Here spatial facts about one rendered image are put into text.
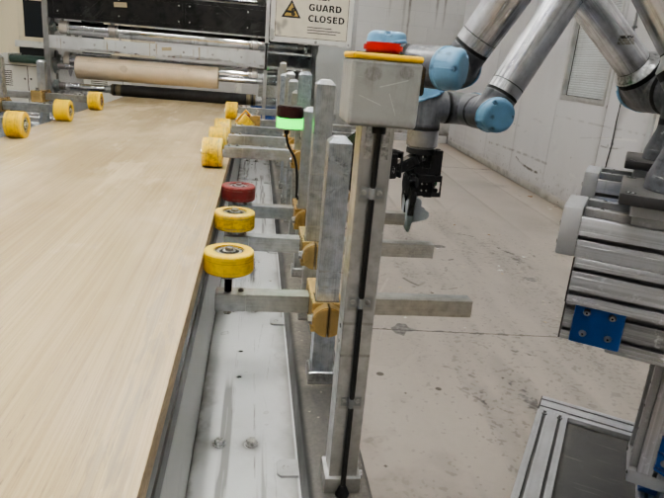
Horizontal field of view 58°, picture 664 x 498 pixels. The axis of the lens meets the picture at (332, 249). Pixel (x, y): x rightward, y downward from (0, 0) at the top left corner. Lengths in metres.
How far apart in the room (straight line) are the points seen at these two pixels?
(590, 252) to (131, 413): 0.86
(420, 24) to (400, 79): 9.69
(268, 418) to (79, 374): 0.49
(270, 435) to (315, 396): 0.11
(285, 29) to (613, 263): 2.79
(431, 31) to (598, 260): 9.27
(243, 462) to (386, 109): 0.59
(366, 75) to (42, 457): 0.43
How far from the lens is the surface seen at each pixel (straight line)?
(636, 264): 1.18
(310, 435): 0.90
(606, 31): 1.67
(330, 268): 0.94
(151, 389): 0.61
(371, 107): 0.61
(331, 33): 3.68
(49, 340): 0.72
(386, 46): 0.63
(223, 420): 1.07
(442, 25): 10.37
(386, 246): 1.25
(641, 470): 1.63
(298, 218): 1.40
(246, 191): 1.43
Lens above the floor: 1.21
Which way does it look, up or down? 18 degrees down
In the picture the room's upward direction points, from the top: 5 degrees clockwise
